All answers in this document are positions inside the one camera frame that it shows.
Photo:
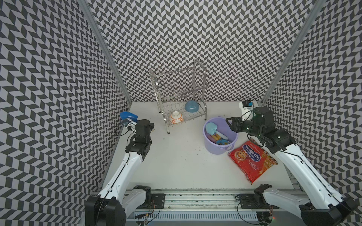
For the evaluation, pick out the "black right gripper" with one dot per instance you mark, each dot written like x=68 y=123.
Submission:
x=236 y=121

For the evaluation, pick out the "dark blue trowel wooden handle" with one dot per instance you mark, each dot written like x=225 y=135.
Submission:
x=127 y=115

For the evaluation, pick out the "purple plastic bucket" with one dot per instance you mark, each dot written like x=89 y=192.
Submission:
x=210 y=143

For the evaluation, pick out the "yellow plastic scoop shovel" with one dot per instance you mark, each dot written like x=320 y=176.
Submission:
x=216 y=137

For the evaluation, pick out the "light teal plastic trowel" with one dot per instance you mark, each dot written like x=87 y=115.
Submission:
x=211 y=128

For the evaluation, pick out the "blue hand rake yellow handle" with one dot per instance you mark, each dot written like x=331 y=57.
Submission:
x=223 y=142

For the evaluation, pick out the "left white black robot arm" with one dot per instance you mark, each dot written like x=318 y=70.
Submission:
x=110 y=207

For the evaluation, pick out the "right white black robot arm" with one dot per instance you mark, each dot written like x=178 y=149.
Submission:
x=324 y=205

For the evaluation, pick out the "white orange patterned bowl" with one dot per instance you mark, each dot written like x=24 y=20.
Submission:
x=176 y=117

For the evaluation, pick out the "red cookie snack bag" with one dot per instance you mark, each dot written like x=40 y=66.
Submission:
x=252 y=160

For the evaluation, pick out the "blue ceramic bowl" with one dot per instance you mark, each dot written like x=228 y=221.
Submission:
x=192 y=106

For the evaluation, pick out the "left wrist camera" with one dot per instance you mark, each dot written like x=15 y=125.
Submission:
x=125 y=122

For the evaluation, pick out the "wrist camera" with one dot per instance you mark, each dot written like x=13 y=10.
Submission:
x=125 y=122
x=246 y=107

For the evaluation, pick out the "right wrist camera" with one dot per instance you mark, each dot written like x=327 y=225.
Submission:
x=246 y=107

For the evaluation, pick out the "silver wire dish rack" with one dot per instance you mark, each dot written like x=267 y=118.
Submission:
x=174 y=88

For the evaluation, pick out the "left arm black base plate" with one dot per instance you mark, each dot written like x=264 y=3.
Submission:
x=156 y=201

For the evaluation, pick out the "right aluminium corner post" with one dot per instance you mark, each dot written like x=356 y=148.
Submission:
x=316 y=9

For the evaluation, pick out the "aluminium corner post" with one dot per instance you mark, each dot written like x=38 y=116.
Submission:
x=316 y=9
x=84 y=6

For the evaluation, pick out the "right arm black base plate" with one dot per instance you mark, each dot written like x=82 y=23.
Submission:
x=248 y=201

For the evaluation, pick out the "aluminium front rail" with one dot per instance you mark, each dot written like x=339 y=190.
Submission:
x=198 y=200

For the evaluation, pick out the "left aluminium corner post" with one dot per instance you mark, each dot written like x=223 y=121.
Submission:
x=84 y=6

